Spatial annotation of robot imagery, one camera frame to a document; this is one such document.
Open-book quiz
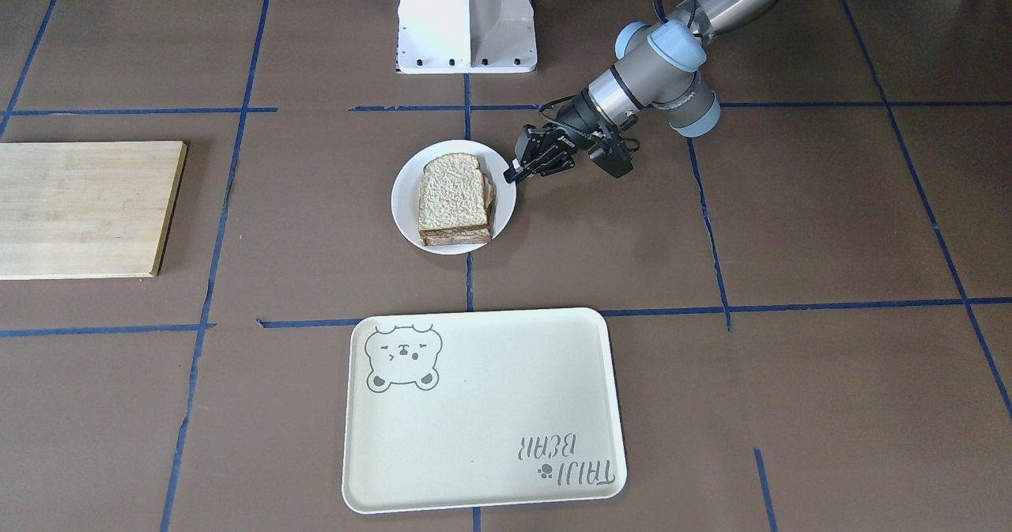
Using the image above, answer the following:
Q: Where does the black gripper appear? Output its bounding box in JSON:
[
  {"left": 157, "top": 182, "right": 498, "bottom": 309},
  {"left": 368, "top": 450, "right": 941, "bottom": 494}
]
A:
[{"left": 504, "top": 93, "right": 612, "bottom": 183}]

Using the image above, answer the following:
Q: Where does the bread slice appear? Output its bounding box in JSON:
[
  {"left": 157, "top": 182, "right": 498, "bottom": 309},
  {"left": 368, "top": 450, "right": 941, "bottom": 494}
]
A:
[
  {"left": 418, "top": 153, "right": 490, "bottom": 238},
  {"left": 418, "top": 171, "right": 495, "bottom": 245}
]

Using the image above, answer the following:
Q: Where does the white round plate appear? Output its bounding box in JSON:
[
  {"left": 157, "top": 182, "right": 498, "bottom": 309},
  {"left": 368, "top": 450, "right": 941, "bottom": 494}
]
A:
[{"left": 391, "top": 139, "right": 517, "bottom": 255}]

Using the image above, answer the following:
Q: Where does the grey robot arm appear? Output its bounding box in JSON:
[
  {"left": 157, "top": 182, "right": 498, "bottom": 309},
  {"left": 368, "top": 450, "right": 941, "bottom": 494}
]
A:
[{"left": 504, "top": 0, "right": 780, "bottom": 183}]

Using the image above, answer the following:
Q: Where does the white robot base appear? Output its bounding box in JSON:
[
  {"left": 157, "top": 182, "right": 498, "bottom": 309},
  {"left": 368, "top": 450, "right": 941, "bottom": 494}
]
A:
[{"left": 395, "top": 0, "right": 538, "bottom": 74}]

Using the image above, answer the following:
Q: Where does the cream bear serving tray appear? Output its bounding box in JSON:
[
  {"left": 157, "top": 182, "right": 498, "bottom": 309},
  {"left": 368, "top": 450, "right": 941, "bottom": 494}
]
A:
[{"left": 341, "top": 308, "right": 628, "bottom": 515}]

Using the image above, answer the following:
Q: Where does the wooden cutting board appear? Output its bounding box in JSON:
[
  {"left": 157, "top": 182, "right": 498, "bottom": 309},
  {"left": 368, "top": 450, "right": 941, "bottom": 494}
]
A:
[{"left": 1, "top": 141, "right": 187, "bottom": 280}]

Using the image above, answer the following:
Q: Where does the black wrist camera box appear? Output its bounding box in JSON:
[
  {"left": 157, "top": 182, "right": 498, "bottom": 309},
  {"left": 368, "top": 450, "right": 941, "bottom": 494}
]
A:
[{"left": 588, "top": 123, "right": 633, "bottom": 179}]

